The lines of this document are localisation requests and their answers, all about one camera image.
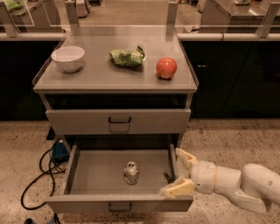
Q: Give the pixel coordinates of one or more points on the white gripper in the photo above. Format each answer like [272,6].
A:
[203,174]

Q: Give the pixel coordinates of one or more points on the silver 7up can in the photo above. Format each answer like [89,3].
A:
[131,173]

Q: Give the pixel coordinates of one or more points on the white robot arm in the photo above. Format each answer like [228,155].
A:
[254,188]

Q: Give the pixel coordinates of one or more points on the closed grey top drawer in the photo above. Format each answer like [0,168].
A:
[118,121]

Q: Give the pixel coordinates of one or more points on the open grey middle drawer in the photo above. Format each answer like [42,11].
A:
[94,182]

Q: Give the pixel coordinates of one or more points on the grey drawer cabinet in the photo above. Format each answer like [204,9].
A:
[101,84]

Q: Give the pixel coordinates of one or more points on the background grey counter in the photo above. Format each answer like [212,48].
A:
[224,16]

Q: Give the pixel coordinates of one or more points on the red apple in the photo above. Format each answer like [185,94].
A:
[166,68]

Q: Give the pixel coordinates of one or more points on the blue power box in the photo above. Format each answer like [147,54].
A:
[59,152]

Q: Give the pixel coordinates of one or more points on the white ceramic bowl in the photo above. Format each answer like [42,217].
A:
[69,58]

